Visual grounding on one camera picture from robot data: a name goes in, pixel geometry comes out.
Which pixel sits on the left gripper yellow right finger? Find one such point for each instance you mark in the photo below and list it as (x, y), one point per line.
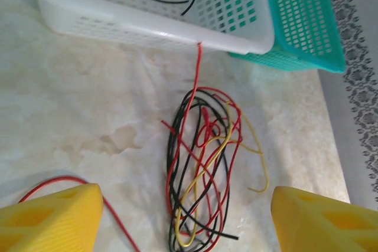
(325, 228)

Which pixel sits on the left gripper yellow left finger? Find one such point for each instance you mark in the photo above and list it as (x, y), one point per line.
(53, 222)

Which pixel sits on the white plastic basket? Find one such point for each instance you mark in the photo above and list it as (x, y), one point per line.
(88, 22)

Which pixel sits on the teal plastic basket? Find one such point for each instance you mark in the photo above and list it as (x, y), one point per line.
(301, 13)

